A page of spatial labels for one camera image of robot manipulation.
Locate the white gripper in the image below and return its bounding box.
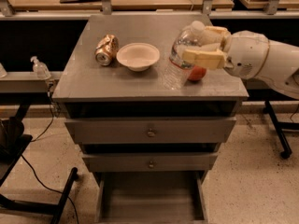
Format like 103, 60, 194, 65
182, 26, 269, 79

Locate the clear plastic water bottle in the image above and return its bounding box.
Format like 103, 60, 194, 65
163, 21, 205, 90

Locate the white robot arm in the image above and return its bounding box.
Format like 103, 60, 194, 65
181, 31, 299, 100

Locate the grey top drawer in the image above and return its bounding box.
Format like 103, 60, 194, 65
65, 117, 236, 145

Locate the grey drawer cabinet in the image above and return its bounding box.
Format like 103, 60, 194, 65
51, 13, 249, 224

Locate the grey middle drawer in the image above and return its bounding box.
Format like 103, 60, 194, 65
82, 153, 217, 172

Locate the grey open bottom drawer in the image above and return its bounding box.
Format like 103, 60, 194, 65
95, 171, 208, 224

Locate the left hand sanitizer bottle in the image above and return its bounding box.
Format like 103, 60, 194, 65
30, 56, 51, 80

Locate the red apple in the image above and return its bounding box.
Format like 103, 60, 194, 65
188, 66, 206, 81

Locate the white paper bowl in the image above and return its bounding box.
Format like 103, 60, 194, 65
116, 43, 160, 72

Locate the black stand leg right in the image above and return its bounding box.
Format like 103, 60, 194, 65
263, 101, 299, 159

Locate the crushed gold soda can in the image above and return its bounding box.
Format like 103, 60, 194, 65
94, 35, 119, 66

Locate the wooden background desk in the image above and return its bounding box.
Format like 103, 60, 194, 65
8, 0, 204, 11

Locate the black chair base left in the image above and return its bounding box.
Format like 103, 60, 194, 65
0, 117, 78, 224

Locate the black floor cable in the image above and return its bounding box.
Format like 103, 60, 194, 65
20, 91, 79, 224

